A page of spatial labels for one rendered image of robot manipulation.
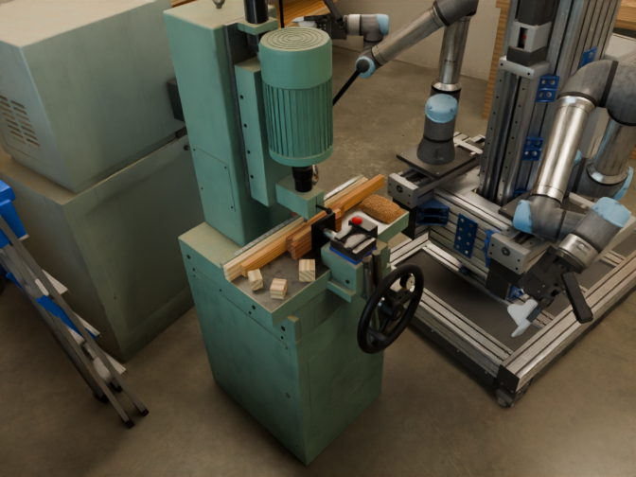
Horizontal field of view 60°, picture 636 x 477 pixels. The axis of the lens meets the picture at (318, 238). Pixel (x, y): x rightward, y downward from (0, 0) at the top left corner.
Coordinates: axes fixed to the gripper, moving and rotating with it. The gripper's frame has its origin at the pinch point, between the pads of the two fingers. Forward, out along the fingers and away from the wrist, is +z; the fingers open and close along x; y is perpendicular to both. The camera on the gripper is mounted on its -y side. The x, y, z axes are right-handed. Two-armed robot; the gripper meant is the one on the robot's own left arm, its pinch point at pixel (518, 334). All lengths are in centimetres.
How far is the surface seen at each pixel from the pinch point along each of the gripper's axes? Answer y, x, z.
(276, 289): 53, -3, 31
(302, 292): 49, -10, 29
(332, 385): 34, -55, 54
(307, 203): 65, -10, 9
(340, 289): 43, -17, 22
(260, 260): 65, -10, 30
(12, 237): 115, 19, 67
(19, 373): 145, -61, 152
